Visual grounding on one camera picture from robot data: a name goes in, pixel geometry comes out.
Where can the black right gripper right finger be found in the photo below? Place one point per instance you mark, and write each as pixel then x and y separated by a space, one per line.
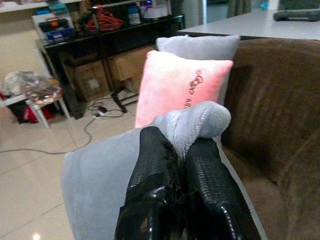
pixel 210 195

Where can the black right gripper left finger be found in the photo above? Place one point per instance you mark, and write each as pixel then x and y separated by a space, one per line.
pixel 150 187

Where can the light grey fleece pillow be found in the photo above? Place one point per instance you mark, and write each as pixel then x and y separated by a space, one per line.
pixel 100 175
pixel 200 47

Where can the brown velvet round sofa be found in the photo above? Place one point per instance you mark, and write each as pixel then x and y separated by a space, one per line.
pixel 275 112

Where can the pink plush pillow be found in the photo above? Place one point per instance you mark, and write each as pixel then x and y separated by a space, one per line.
pixel 170 82

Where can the white power strip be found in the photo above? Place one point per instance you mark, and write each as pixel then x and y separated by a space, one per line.
pixel 100 114

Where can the black stand foot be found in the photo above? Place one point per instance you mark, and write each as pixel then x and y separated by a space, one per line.
pixel 120 101

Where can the cardboard box with white label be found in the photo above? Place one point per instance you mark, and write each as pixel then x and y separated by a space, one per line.
pixel 91 80

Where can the plain brown cardboard box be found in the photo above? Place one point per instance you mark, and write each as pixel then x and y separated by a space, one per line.
pixel 127 63

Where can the small white side table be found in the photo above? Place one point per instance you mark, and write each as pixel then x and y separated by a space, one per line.
pixel 37 103

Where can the red bag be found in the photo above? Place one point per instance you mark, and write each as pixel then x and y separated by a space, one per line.
pixel 30 113

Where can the clear plastic bag pile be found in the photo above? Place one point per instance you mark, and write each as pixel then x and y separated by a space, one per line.
pixel 27 83

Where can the black shelf table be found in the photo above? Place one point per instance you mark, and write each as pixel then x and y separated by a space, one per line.
pixel 70 47

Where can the grey table with black legs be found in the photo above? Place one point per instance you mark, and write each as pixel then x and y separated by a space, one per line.
pixel 245 26

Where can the white jar with blue lid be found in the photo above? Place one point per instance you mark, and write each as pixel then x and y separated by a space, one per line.
pixel 134 15

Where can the orange hanger bundle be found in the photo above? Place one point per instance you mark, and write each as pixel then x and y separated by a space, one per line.
pixel 105 20

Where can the blue storage bin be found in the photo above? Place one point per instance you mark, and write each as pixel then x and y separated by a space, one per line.
pixel 60 34

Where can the black toolbox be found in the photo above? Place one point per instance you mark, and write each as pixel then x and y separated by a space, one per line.
pixel 53 25

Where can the dark grey flat case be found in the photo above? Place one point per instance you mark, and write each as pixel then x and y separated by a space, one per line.
pixel 295 15

